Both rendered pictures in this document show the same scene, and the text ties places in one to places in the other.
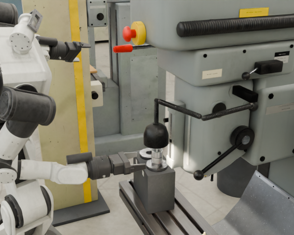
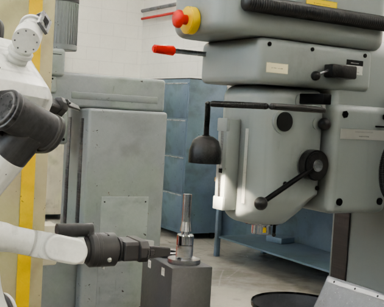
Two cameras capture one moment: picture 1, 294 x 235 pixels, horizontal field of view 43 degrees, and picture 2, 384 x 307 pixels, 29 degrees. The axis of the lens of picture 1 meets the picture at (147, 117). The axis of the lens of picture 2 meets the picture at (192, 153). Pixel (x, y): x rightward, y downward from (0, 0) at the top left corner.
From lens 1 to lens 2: 77 cm
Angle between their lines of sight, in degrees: 21
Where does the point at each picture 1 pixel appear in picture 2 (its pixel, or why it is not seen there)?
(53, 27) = not seen: outside the picture
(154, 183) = (181, 282)
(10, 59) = (5, 67)
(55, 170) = (42, 238)
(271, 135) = (348, 170)
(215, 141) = (280, 165)
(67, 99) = not seen: hidden behind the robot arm
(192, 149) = (250, 177)
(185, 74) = (244, 71)
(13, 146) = not seen: outside the picture
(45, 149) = not seen: outside the picture
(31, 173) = (8, 237)
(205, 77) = (269, 70)
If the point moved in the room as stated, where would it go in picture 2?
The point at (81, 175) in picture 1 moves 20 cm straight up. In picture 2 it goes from (80, 249) to (83, 169)
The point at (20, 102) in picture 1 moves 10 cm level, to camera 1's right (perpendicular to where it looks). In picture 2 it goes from (26, 105) to (72, 108)
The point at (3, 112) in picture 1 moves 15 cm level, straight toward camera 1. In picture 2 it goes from (3, 116) to (24, 118)
